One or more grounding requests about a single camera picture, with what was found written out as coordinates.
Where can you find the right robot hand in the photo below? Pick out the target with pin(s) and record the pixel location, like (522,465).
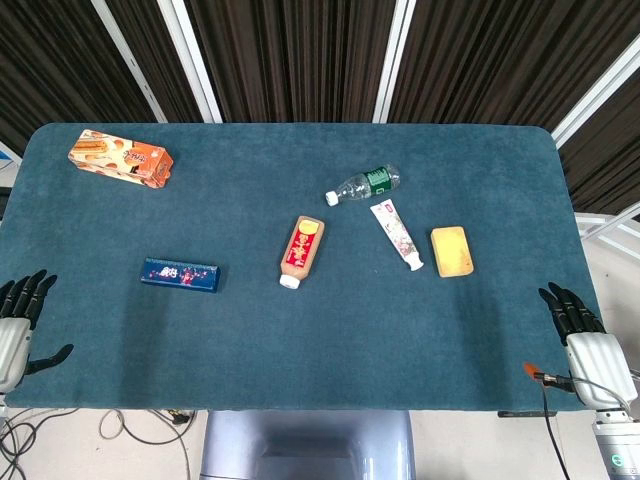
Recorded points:
(597,365)

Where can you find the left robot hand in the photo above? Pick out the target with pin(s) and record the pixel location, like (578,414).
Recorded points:
(14,345)

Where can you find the blue glasses case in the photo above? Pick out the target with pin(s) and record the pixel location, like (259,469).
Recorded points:
(180,275)

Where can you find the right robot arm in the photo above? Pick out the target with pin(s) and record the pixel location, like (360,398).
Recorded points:
(617,445)

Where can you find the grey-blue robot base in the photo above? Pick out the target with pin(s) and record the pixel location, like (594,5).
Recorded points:
(305,445)

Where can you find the black flat bar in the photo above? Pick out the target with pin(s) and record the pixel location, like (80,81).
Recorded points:
(525,414)

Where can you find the black power plug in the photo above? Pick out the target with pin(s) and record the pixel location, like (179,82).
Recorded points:
(180,416)

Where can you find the yellow sponge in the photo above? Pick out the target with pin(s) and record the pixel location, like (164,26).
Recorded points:
(452,251)

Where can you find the white panel with blue edge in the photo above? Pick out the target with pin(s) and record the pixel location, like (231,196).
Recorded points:
(7,159)

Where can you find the orange biscuit box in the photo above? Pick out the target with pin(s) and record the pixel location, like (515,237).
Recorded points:
(120,157)

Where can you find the white toothpaste tube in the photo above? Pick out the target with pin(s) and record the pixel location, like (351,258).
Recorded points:
(397,235)

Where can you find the teal table cloth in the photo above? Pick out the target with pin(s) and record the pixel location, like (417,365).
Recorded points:
(350,340)

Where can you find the clear bottle with green label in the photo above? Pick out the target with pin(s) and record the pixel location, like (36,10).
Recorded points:
(365,185)

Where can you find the sauce bottle with red label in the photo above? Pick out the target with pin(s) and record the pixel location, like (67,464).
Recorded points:
(301,250)

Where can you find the dark brown pleated curtain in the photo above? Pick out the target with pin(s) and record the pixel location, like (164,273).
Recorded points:
(300,60)

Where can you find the white metal frame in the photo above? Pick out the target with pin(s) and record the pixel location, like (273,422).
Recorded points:
(607,232)

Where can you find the thin white metal post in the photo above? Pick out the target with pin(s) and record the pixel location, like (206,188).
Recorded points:
(130,62)

